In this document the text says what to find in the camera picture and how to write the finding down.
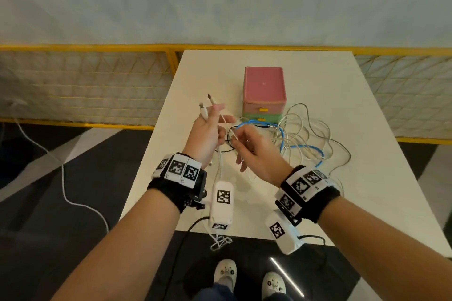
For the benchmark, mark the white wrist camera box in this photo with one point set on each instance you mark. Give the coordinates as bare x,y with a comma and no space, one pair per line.
221,212
284,237

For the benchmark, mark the person's left hand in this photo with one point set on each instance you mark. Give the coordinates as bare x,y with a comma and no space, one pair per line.
203,135

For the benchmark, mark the person's right forearm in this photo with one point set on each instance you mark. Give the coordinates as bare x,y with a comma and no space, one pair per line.
381,251

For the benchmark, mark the person's right hand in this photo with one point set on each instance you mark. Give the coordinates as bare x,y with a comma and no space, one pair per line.
263,159

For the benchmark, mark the person's blue trousers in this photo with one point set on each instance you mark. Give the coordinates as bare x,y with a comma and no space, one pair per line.
215,293

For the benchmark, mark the white table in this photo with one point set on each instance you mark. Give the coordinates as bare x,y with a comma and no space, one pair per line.
370,188

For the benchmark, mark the yellow mesh fence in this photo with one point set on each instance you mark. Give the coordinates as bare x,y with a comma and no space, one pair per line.
88,47

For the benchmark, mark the person's left forearm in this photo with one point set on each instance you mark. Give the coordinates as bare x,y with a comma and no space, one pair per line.
123,251

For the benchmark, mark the pink and green drawer box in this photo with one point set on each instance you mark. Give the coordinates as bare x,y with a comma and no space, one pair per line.
264,85

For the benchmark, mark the white shoe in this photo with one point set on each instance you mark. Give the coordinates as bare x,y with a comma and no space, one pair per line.
225,272
273,285

